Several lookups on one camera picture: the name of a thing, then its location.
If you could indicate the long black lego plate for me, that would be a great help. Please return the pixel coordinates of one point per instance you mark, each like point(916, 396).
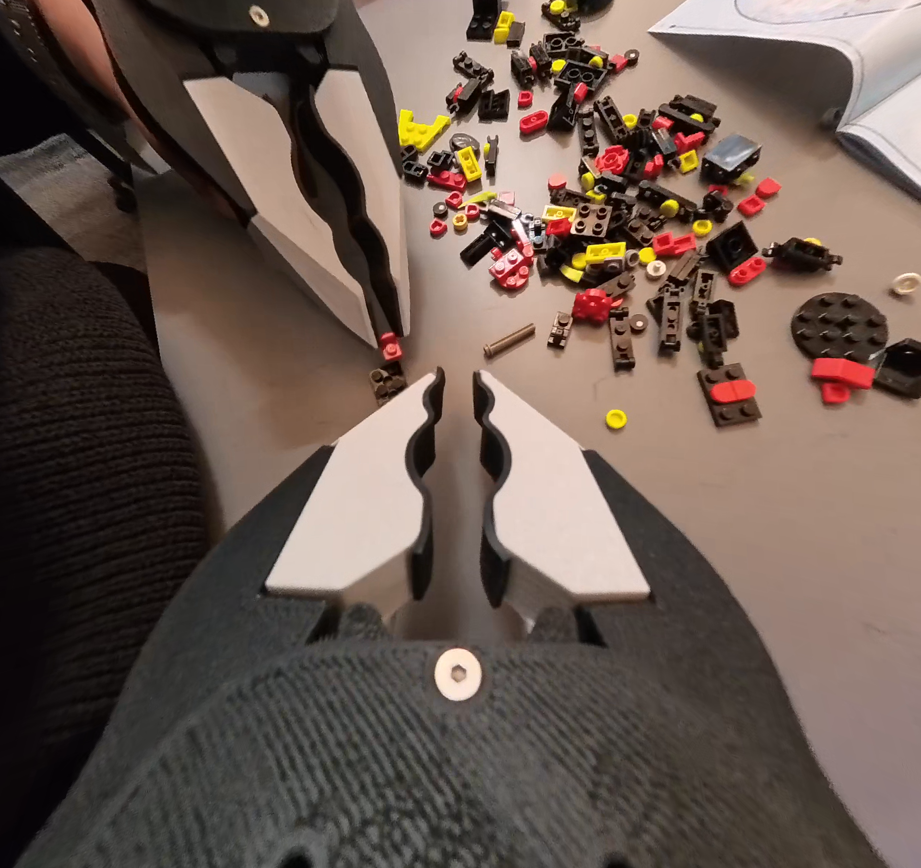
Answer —
point(387, 382)

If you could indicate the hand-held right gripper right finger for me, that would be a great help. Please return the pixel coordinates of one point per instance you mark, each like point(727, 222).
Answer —
point(568, 530)

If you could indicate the person's black knit sweater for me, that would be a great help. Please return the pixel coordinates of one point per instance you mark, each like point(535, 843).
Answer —
point(86, 451)

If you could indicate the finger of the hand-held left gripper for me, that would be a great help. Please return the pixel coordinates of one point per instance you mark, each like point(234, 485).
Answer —
point(244, 141)
point(360, 134)

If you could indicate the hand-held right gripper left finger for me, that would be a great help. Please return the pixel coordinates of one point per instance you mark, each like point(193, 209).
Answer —
point(352, 523)

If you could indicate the person's left hand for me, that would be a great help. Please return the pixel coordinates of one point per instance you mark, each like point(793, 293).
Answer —
point(61, 12)

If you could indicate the black sloped lego brick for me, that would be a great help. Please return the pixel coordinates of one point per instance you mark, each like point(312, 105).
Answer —
point(903, 370)

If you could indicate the pile of lego pieces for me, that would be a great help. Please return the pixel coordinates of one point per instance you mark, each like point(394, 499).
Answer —
point(591, 219)

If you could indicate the tan lego axle pin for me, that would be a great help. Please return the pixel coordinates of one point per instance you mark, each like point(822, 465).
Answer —
point(509, 341)

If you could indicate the wristwatch with woven band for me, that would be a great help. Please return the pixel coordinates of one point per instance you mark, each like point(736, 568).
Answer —
point(18, 5)

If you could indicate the yellow round lego stud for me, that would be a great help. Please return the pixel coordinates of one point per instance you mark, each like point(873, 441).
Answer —
point(617, 418)

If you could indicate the small red lego clip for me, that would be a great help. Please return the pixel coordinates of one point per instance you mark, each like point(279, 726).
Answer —
point(389, 345)

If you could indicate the small white round lego stud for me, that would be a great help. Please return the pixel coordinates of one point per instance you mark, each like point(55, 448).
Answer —
point(901, 284)

